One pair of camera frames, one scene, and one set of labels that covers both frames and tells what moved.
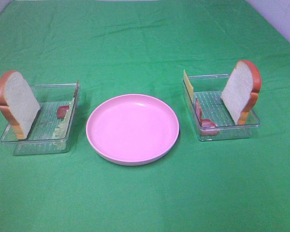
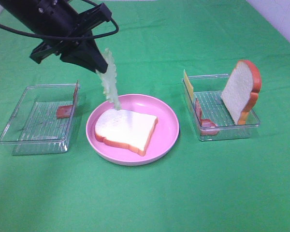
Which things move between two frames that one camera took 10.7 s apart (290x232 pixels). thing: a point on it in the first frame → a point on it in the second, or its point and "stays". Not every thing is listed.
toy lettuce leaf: (59, 142) → (108, 79)
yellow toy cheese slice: (189, 88) stays
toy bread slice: (18, 103) → (129, 129)
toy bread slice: (241, 91) stays
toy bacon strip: (207, 127) stays
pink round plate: (132, 130) stays
